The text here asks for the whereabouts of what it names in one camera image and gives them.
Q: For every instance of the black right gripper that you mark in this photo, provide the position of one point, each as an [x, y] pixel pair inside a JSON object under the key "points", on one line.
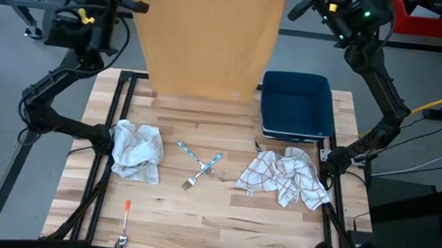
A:
{"points": [[340, 22]]}

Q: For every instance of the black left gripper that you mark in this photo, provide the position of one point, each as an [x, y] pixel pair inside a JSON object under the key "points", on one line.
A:
{"points": [[100, 33]]}

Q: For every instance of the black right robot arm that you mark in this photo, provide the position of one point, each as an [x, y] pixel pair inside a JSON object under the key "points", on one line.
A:
{"points": [[384, 94]]}

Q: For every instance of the plain white towel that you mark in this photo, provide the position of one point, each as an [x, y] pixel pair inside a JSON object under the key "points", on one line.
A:
{"points": [[138, 149]]}

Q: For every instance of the red plastic crate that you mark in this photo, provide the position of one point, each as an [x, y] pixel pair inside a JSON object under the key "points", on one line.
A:
{"points": [[430, 28]]}

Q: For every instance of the navy blue fabric bin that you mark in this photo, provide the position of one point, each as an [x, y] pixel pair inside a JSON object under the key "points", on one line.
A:
{"points": [[298, 106]]}

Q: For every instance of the white towel with red checks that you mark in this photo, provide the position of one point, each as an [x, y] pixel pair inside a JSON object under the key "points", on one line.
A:
{"points": [[281, 173]]}

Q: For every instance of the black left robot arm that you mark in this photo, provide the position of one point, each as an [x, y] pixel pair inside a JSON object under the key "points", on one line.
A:
{"points": [[68, 126]]}

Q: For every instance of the orange towel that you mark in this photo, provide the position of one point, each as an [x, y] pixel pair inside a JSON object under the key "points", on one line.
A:
{"points": [[204, 38]]}

